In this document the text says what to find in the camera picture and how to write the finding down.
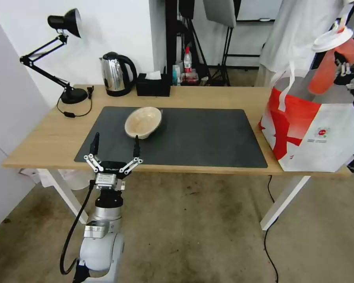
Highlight steel electric kettle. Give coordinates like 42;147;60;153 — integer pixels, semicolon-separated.
99;51;138;97

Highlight black desk lamp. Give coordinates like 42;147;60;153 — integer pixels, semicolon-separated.
20;8;89;105

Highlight black metal rack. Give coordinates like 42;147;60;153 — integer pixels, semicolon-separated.
164;0;209;86

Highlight beige paper bowl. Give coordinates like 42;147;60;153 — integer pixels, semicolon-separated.
124;107;164;140

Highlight black desk mat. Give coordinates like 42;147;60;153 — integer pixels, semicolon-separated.
74;106;268;170

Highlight white papers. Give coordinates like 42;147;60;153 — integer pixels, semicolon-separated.
18;168;51;188

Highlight red cup with white lid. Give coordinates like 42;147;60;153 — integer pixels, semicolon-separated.
308;19;354;96

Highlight white waste bin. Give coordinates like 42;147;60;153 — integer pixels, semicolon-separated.
61;169;91;191

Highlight black tissue box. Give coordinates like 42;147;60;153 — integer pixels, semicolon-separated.
135;71;171;97

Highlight black lamp cable with switch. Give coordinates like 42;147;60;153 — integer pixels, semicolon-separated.
57;85;95;119

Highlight clear plastic food container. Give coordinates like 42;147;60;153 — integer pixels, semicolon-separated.
181;73;200;86

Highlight red and white takeout bag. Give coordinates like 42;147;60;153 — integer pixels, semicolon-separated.
259;50;354;173

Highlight black floor power cable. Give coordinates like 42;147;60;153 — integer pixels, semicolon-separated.
263;175;280;283

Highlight grey softbox panel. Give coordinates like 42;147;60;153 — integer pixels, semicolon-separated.
202;0;238;29

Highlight white table leg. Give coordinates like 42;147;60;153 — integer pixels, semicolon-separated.
260;175;312;232
36;168;89;225

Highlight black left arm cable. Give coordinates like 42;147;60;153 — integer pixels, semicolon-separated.
60;180;96;275

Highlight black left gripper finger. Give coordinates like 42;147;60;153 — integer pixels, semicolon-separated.
119;134;144;175
83;132;105;173

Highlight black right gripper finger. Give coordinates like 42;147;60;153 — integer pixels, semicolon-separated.
332;74;354;89
336;50;354;76

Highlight person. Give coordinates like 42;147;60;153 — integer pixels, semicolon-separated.
259;0;354;79

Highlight white cabinet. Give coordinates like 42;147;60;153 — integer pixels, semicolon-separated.
0;5;57;236

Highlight red capped plastic bottle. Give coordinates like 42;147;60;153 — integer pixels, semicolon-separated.
183;47;193;76

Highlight black light stand tripod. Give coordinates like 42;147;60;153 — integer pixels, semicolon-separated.
208;26;261;86

